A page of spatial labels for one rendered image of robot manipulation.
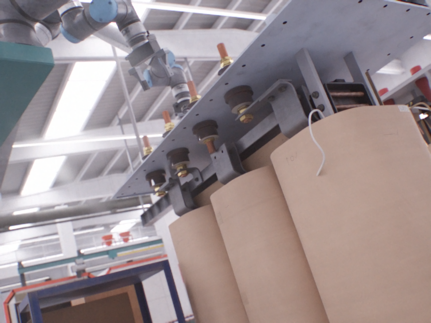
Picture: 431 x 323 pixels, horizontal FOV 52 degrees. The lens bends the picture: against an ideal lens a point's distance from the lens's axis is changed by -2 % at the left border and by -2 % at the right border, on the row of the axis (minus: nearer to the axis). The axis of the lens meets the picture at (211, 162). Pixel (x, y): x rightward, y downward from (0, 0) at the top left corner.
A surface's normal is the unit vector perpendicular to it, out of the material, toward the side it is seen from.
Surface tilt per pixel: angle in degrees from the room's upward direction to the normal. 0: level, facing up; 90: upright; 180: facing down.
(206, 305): 90
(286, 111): 90
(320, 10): 180
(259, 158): 90
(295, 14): 180
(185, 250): 90
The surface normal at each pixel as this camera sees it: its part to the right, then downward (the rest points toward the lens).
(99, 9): -0.18, 0.22
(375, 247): -0.47, -0.12
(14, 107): 0.29, 0.91
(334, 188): -0.69, 0.00
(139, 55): -0.49, 0.35
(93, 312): 0.47, -0.40
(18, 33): 0.40, -0.69
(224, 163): -0.83, 0.10
